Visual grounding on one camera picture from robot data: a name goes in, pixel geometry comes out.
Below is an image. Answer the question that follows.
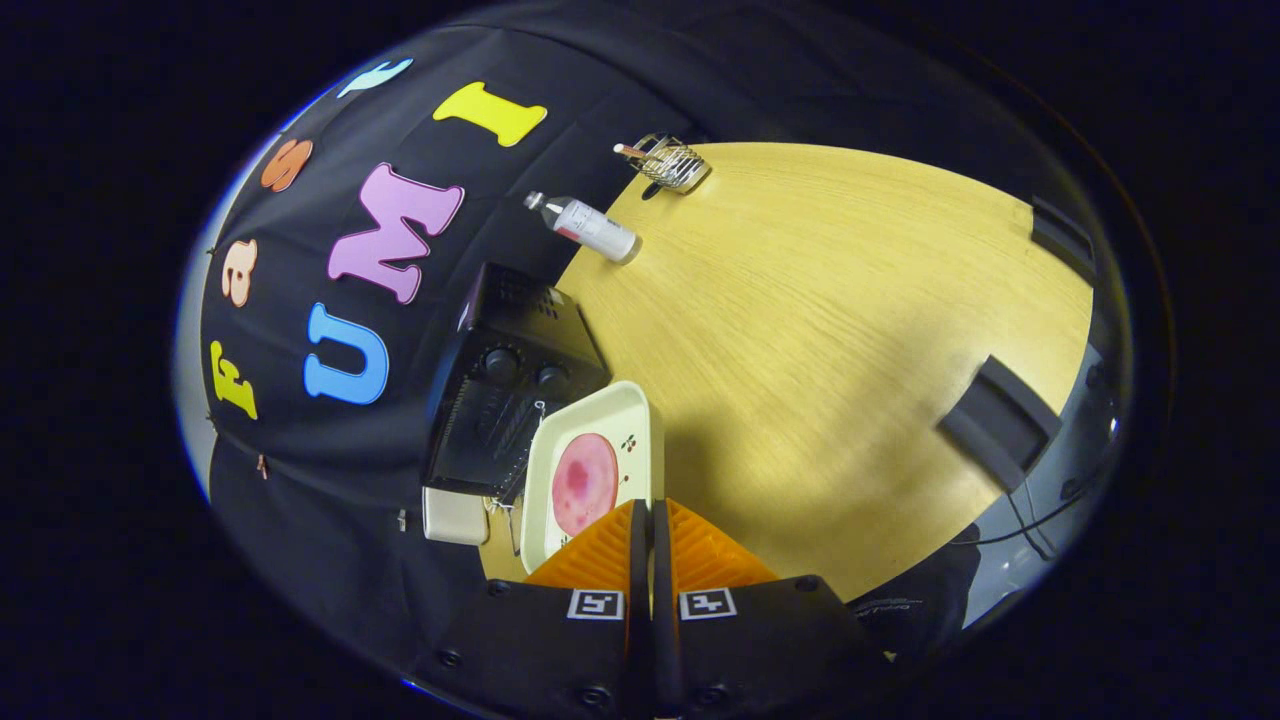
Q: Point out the white pop-up toaster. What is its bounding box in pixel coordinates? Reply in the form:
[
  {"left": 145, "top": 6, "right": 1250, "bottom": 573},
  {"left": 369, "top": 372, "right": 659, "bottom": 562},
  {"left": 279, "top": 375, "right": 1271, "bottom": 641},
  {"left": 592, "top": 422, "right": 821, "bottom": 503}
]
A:
[{"left": 422, "top": 487, "right": 491, "bottom": 547}]

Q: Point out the dark chair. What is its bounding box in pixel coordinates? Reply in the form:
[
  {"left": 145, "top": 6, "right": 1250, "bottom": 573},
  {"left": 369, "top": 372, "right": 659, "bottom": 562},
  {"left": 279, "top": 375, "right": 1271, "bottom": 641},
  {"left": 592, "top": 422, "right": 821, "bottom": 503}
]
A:
[
  {"left": 1030, "top": 195, "right": 1098, "bottom": 288},
  {"left": 935, "top": 354, "right": 1063, "bottom": 493}
]

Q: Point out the cream food tray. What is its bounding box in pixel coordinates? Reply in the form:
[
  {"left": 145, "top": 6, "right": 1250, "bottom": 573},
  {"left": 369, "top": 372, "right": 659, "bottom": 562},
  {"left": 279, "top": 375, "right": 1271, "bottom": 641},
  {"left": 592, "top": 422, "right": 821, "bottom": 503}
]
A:
[{"left": 518, "top": 380, "right": 666, "bottom": 576}]

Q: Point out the black toaster oven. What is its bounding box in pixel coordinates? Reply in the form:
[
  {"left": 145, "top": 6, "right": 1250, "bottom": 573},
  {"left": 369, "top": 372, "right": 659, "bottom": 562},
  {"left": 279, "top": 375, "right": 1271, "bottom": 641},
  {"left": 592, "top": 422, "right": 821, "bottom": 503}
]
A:
[{"left": 420, "top": 262, "right": 613, "bottom": 556}]

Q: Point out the wire mesh holder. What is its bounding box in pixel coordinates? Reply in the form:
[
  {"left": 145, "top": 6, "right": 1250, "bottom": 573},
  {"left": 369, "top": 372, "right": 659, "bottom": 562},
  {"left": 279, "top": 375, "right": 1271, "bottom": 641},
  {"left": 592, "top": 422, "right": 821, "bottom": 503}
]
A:
[{"left": 613, "top": 133, "right": 713, "bottom": 194}]

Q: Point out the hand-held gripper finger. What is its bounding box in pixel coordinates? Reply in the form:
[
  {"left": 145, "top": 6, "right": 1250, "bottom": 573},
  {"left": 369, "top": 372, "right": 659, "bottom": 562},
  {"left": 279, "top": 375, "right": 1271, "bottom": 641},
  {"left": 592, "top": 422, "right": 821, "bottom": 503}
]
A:
[
  {"left": 415, "top": 498, "right": 651, "bottom": 720},
  {"left": 652, "top": 497, "right": 896, "bottom": 720}
]

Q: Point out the thin black cable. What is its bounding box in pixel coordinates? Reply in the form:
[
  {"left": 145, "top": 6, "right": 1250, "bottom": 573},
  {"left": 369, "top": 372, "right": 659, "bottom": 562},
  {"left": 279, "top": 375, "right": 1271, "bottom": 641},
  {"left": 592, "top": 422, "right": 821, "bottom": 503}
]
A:
[{"left": 950, "top": 480, "right": 1101, "bottom": 561}]

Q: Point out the clear plastic bottle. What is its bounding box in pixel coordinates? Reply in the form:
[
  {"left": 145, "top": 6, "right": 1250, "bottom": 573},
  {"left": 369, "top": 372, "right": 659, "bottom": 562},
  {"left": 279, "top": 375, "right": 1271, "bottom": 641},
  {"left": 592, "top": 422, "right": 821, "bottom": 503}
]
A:
[{"left": 522, "top": 190, "right": 641, "bottom": 265}]

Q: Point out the pink ham slice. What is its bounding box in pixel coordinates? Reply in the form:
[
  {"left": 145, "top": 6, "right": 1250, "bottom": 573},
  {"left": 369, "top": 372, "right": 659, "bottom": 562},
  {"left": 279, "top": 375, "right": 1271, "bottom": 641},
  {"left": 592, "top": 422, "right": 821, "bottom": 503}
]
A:
[{"left": 551, "top": 432, "right": 620, "bottom": 538}]

